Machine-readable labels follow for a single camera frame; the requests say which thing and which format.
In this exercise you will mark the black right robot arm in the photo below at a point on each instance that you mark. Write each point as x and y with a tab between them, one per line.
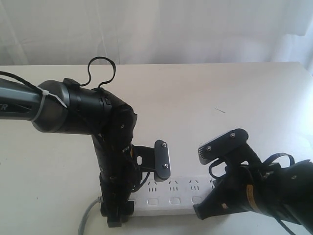
283	193

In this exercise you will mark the white sheer curtain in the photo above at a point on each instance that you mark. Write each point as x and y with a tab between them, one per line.
71	32

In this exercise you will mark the white zip tie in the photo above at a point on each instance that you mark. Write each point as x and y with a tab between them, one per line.
51	107

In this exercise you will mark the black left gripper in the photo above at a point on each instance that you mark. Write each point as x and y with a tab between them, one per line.
116	203

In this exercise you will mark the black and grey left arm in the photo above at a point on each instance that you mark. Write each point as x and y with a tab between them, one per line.
106	118

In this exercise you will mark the white five-outlet power strip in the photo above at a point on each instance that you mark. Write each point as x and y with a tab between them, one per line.
175	196

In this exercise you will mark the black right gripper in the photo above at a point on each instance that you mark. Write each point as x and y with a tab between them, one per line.
229	196

